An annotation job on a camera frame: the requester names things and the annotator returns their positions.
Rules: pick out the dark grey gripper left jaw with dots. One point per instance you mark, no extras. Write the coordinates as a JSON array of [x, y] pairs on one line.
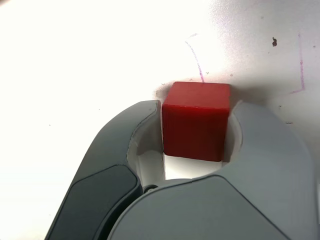
[[105, 155]]

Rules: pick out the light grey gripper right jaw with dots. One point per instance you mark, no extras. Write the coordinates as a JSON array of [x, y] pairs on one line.
[[237, 200]]

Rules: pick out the red cube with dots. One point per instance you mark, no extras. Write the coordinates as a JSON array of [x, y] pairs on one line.
[[195, 125]]

